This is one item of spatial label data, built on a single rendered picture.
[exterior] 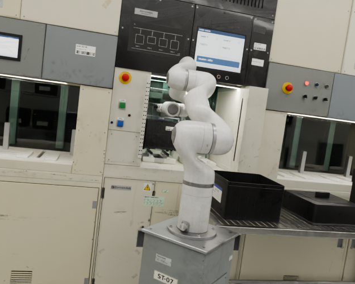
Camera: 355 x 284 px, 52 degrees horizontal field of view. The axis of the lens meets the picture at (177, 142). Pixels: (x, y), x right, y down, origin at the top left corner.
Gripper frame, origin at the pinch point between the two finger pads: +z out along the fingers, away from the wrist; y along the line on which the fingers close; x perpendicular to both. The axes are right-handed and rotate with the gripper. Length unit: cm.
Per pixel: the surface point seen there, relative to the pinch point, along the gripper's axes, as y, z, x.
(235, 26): 30, -30, 51
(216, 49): 21, -30, 37
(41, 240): -63, -30, -79
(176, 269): -8, -110, -56
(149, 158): -6.3, -10.1, -32.0
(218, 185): 18, -70, -33
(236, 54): 33, -30, 35
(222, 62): 25.7, -30.1, 30.2
